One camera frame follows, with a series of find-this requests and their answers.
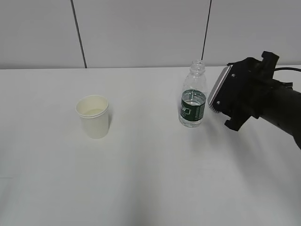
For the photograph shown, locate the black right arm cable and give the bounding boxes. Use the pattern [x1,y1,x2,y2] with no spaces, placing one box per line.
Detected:
[274,67,301,73]

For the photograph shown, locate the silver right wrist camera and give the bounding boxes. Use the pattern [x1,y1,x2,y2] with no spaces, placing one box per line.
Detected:
[207,65,232,113]

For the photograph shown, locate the clear water bottle green label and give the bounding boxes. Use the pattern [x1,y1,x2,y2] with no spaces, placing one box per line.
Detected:
[179,60,207,128]

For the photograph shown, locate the white paper cup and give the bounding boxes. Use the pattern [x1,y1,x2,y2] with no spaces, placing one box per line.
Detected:
[76,95,109,139]

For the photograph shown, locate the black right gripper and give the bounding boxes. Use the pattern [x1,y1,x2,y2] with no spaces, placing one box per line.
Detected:
[215,51,293,131]

